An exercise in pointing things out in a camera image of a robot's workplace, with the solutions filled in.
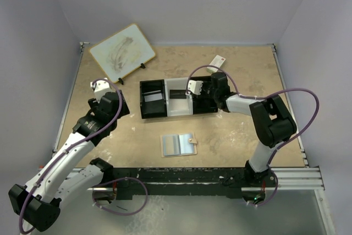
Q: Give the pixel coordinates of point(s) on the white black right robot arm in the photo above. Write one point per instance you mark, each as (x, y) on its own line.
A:
(272, 121)

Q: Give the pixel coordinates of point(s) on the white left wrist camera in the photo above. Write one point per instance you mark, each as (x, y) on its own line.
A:
(100, 88)

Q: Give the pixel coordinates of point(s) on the white card in left bin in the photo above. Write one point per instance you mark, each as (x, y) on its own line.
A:
(153, 97)

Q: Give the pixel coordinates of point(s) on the black left bin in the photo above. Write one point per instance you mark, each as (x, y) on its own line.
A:
(154, 109)

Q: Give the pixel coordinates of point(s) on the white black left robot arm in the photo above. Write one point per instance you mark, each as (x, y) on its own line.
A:
(39, 201)

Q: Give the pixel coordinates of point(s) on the black card in middle bin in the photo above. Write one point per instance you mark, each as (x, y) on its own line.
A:
(177, 94)

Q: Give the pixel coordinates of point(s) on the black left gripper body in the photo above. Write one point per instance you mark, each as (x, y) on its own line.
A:
(93, 103)

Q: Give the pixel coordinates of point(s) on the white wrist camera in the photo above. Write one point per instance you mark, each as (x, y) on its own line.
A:
(194, 87)
(100, 88)

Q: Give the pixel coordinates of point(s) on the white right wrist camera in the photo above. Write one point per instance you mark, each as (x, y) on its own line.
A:
(194, 87)

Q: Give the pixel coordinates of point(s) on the black right bin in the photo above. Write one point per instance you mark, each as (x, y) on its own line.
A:
(204, 102)

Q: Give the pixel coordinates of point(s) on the white middle bin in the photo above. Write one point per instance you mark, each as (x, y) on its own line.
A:
(177, 107)

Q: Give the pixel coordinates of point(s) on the small white red box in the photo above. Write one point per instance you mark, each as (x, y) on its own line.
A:
(218, 61)

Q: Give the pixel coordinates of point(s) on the aluminium table frame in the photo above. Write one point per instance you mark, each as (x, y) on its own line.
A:
(40, 200)

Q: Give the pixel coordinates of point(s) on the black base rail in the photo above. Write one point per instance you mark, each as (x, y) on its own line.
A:
(229, 182)

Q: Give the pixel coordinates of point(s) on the beige card holder wallet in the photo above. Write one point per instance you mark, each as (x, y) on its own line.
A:
(174, 145)

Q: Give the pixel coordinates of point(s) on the white board with wooden frame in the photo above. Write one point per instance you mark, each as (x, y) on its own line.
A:
(122, 53)

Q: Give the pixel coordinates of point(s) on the black board stand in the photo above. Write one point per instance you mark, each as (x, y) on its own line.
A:
(131, 74)

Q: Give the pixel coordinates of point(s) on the black bin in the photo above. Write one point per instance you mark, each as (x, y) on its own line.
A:
(204, 102)
(154, 109)

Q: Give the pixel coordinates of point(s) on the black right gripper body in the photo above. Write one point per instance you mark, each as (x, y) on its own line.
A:
(213, 92)

